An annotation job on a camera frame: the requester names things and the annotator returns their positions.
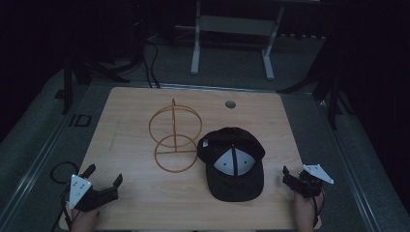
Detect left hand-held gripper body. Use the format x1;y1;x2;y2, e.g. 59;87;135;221
68;174;119;213

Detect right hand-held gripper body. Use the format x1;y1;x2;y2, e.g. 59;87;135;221
282;163;336;199

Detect black baseball cap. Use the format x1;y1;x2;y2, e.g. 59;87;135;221
196;127;266;203

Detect gold wire hat stand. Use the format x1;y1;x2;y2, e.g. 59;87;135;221
148;98;204;174

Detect person's right hand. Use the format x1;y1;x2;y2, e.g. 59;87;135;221
293;188;325;232

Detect person's left hand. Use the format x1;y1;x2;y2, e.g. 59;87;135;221
65;202;102;232

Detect black tripod stand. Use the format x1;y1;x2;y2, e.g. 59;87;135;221
62;44;132;116
277;61;356;131

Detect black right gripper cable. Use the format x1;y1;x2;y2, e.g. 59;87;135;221
309;188;326;228

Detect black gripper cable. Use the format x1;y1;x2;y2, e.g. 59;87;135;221
309;188;326;228
50;186;73;232

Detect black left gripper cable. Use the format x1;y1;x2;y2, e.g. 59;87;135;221
50;186;73;232

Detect black cable loop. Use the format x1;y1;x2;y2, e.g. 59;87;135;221
49;160;80;186

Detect black floor cables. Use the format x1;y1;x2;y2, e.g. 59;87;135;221
140;38;162;90

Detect white metal desk frame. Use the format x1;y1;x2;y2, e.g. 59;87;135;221
190;0;286;81

